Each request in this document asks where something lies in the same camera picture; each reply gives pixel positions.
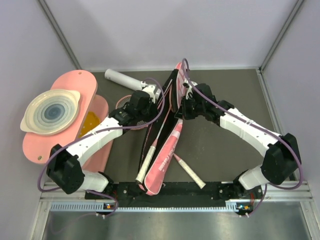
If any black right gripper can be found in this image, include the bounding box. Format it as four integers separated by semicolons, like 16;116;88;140
176;95;206;120

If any pink racket cover bag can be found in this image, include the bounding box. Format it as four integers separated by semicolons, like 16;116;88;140
138;62;185;196

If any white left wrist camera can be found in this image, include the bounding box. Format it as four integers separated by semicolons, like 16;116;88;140
140;81;161;103

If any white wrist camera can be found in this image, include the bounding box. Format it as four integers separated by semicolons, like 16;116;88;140
183;80;193;100
140;81;161;103

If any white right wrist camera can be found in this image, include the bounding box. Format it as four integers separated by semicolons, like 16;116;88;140
183;80;193;100

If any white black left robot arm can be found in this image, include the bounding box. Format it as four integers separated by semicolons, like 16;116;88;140
46;87;160;199

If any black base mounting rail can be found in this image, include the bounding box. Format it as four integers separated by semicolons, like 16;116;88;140
84;181;266;208

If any yellow plastic plate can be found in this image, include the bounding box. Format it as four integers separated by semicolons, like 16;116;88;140
78;111;101;138

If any white shuttlecock tube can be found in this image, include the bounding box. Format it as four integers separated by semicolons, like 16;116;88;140
104;69;147;91

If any pink wooden shelf stand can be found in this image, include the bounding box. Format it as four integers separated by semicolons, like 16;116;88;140
20;70;109;164

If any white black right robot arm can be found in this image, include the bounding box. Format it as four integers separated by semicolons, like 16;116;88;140
172;82;301;198

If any aluminium frame rail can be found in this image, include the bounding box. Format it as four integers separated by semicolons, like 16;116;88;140
29;67;320;240

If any white blue ceramic dish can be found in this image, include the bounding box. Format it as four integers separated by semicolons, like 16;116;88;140
20;89;81;136

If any pink white badminton racket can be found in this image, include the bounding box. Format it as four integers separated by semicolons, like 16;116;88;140
135;111;170;184
115;95;206;189

